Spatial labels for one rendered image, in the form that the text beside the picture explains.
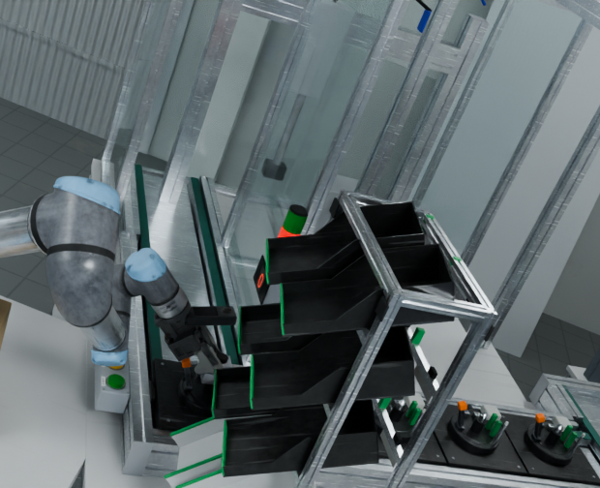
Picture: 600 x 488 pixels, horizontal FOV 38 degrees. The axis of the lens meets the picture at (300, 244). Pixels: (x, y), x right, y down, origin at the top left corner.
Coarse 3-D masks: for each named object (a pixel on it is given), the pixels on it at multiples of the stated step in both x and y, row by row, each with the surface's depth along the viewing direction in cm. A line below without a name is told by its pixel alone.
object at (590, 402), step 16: (544, 384) 278; (560, 384) 278; (576, 384) 281; (592, 384) 285; (544, 400) 277; (560, 400) 270; (576, 400) 282; (592, 400) 285; (576, 416) 264; (592, 416) 277; (576, 432) 260; (592, 432) 263; (592, 448) 260; (592, 464) 254
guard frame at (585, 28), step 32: (512, 0) 314; (544, 0) 262; (576, 32) 272; (128, 64) 300; (160, 64) 249; (480, 64) 325; (544, 96) 281; (448, 128) 337; (128, 160) 262; (512, 160) 292; (224, 192) 332; (480, 224) 302
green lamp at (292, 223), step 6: (288, 210) 209; (288, 216) 209; (294, 216) 208; (300, 216) 208; (288, 222) 209; (294, 222) 208; (300, 222) 209; (288, 228) 210; (294, 228) 209; (300, 228) 210
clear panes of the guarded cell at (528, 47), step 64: (192, 0) 293; (192, 64) 304; (256, 64) 309; (384, 64) 318; (512, 64) 306; (128, 128) 278; (256, 128) 322; (512, 128) 298; (384, 192) 347; (448, 192) 330
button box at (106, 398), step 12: (96, 372) 211; (108, 372) 206; (120, 372) 208; (96, 384) 207; (108, 384) 202; (96, 396) 204; (108, 396) 201; (120, 396) 202; (96, 408) 202; (108, 408) 203; (120, 408) 204
